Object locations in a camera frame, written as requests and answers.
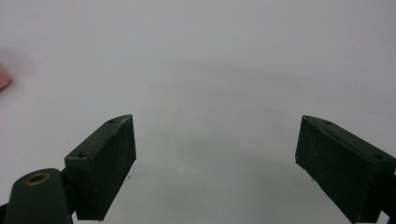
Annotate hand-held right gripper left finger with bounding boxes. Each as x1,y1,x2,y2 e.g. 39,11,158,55
64,114,137,222

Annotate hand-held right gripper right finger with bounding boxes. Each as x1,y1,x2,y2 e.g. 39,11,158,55
294,115,396,224

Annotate pink rounded object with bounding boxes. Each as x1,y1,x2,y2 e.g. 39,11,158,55
0,63,12,91

